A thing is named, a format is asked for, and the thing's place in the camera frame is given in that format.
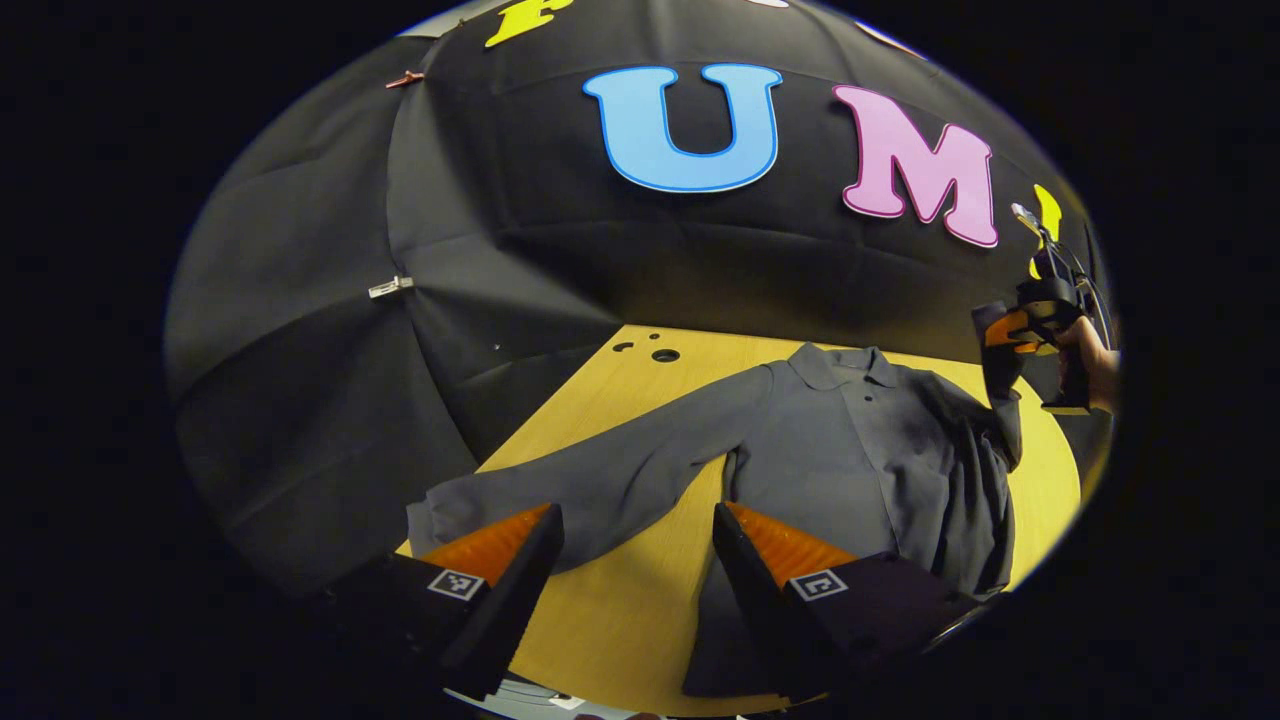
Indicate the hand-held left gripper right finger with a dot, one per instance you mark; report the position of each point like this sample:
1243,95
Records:
755,600

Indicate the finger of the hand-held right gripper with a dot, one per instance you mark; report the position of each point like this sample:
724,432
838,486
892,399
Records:
1005,332

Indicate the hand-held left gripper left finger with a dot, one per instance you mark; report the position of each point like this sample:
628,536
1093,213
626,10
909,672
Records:
520,600

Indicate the grey long-sleeved shirt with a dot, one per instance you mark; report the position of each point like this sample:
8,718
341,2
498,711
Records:
820,460

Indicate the small white clip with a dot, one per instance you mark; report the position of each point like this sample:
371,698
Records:
390,287

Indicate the black backdrop cloth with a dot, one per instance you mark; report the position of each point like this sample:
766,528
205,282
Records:
500,250

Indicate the small red clip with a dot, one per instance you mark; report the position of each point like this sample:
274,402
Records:
405,78

